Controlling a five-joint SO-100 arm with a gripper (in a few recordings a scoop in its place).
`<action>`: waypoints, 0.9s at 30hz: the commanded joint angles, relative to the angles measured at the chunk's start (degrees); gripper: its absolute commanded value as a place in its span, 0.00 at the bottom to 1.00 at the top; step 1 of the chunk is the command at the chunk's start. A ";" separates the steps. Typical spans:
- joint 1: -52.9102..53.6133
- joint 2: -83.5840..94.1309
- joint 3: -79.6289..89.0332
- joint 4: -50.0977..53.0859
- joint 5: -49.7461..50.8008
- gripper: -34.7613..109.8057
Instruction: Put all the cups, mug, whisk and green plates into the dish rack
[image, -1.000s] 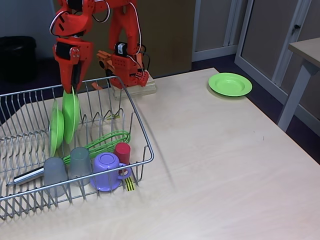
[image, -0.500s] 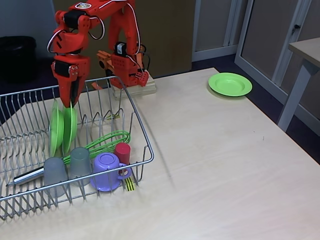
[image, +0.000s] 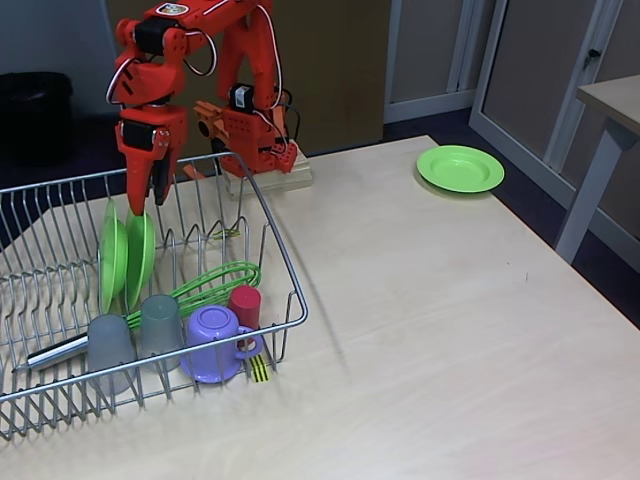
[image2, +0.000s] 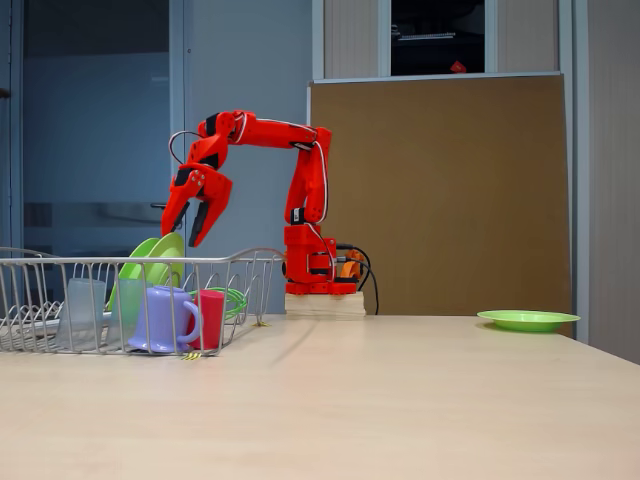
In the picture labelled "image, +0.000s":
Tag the wooden base block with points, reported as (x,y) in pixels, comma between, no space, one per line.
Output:
(297,175)

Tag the orange table clamp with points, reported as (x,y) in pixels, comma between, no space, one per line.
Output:
(205,120)

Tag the red plastic cup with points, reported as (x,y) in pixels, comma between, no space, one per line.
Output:
(245,302)

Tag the beige side table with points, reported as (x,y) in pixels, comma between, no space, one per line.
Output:
(615,95)

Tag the brown cork board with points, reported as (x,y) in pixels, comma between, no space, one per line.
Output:
(325,75)

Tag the black waste bin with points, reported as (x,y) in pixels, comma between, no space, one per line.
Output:
(35,115)

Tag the green plastic plate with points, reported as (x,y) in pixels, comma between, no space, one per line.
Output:
(460,170)
(140,250)
(112,260)

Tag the purple plastic mug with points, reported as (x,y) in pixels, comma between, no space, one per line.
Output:
(210,325)

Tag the grey shutter-door cabinet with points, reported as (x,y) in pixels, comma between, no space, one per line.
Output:
(425,50)

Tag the yellow black striped tape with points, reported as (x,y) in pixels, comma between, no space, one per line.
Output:
(259,370)

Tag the translucent grey plastic cup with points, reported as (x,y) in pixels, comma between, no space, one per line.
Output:
(110,350)
(160,330)

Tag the grey cabinet with key lock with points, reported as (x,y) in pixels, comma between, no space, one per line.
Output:
(535,75)

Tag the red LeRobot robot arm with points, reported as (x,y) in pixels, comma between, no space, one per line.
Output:
(245,50)

